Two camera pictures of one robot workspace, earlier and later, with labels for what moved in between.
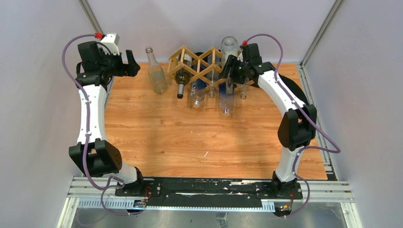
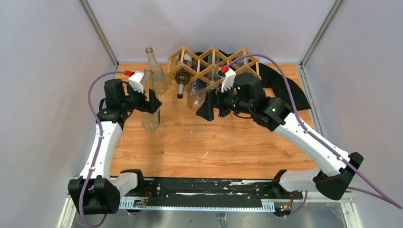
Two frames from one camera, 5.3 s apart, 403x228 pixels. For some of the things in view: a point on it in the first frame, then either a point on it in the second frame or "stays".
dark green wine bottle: x=183 y=71 stays
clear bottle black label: x=156 y=72 stays
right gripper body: x=240 y=71 to x=228 y=101
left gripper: x=123 y=71 to x=150 y=106
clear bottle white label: x=229 y=46 to x=150 y=121
